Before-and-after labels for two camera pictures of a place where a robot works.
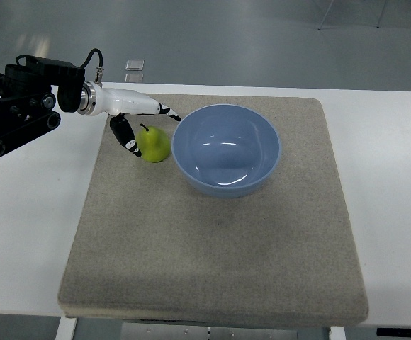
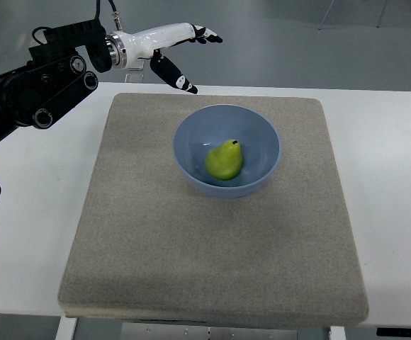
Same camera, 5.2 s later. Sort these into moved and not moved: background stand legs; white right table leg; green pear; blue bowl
Moved: green pear
Not moved: background stand legs; white right table leg; blue bowl
